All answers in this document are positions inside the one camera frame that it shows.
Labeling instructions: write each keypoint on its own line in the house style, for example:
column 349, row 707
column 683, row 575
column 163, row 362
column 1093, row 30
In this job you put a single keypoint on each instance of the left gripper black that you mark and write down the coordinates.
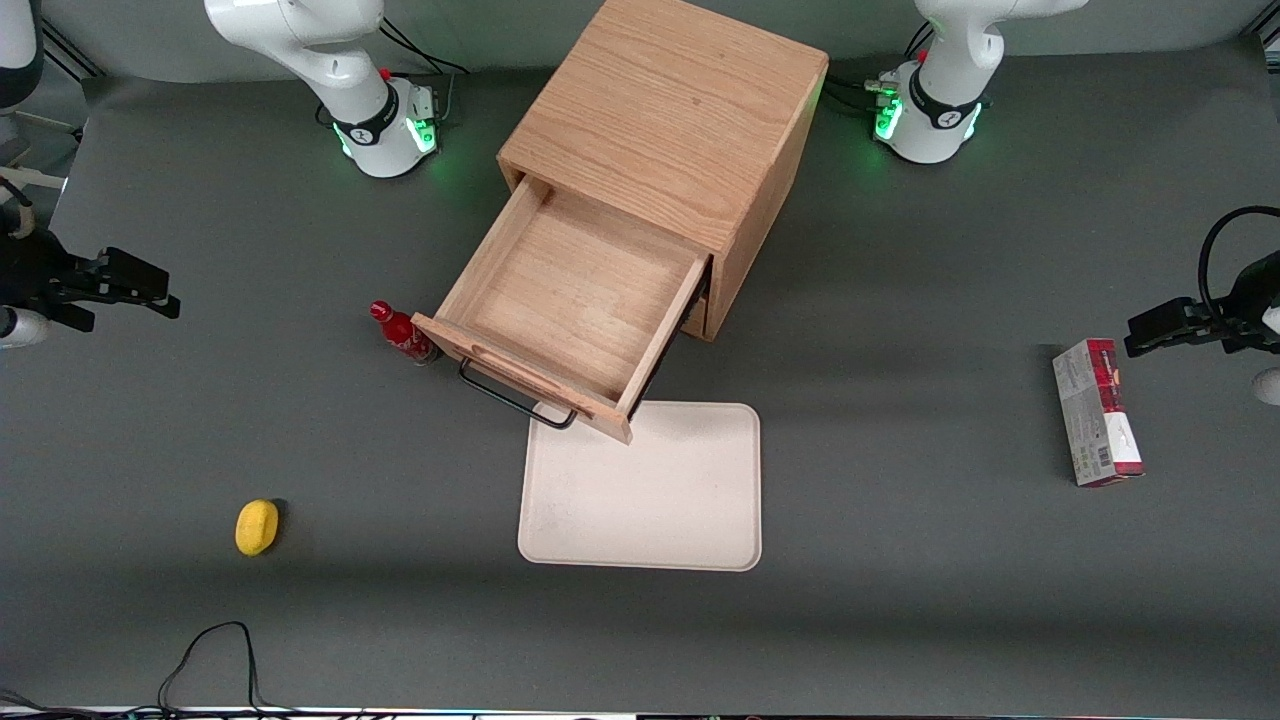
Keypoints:
column 1246, row 303

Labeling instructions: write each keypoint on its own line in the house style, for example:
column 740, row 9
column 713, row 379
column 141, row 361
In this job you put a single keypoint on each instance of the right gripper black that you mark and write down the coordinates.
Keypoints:
column 30, row 273

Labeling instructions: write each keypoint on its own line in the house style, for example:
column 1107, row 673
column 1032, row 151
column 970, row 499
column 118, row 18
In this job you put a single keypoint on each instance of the wooden drawer with finger notch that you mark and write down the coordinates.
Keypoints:
column 570, row 300

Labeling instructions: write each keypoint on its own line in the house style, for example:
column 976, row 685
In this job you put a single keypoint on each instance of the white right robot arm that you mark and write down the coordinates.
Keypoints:
column 330, row 60

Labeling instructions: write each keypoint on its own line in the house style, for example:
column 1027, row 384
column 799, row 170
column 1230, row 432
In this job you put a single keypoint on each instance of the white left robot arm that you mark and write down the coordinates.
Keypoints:
column 940, row 90

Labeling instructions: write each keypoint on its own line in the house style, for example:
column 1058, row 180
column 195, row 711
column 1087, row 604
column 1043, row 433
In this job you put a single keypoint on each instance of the plain wooden drawer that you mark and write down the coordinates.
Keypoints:
column 698, row 318

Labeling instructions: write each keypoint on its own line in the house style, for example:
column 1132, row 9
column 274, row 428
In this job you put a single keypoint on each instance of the oak wooden drawer cabinet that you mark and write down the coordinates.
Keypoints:
column 670, row 100

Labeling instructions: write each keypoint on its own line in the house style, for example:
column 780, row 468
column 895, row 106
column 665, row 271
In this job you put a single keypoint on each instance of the grey and red carton box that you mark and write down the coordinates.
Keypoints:
column 1090, row 410

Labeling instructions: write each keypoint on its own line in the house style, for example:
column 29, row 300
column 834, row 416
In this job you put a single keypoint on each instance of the red cola bottle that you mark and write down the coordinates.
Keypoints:
column 395, row 328

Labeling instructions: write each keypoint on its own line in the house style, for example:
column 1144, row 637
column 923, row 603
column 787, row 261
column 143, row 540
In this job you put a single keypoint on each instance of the yellow lemon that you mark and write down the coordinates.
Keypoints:
column 256, row 527

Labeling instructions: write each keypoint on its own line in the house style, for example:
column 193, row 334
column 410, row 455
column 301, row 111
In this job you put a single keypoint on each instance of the beige plastic tray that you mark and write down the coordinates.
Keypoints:
column 650, row 500

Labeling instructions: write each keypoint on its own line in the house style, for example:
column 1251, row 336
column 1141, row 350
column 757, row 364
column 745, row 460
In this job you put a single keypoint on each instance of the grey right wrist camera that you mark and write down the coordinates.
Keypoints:
column 20, row 328

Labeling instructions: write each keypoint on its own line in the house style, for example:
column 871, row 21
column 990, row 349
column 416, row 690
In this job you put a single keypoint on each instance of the white metal frame bar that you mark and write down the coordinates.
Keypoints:
column 30, row 180

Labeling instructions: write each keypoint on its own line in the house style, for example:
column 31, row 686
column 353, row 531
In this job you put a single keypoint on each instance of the black metal rail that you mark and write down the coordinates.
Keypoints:
column 75, row 55
column 1268, row 35

